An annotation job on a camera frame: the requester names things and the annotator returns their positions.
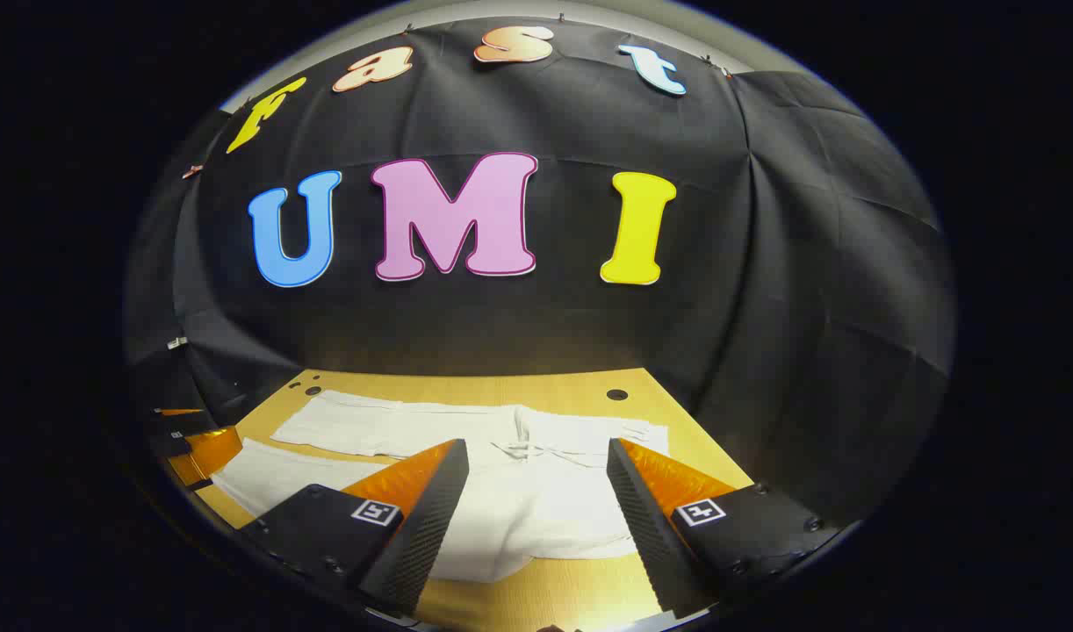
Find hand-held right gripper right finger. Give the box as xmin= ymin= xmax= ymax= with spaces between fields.
xmin=607 ymin=437 xmax=843 ymax=619

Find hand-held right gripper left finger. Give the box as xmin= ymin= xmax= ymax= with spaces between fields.
xmin=238 ymin=437 xmax=471 ymax=617

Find white jeans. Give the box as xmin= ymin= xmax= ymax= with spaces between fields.
xmin=212 ymin=389 xmax=671 ymax=584

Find black backdrop cloth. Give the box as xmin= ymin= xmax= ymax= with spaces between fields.
xmin=124 ymin=16 xmax=957 ymax=528

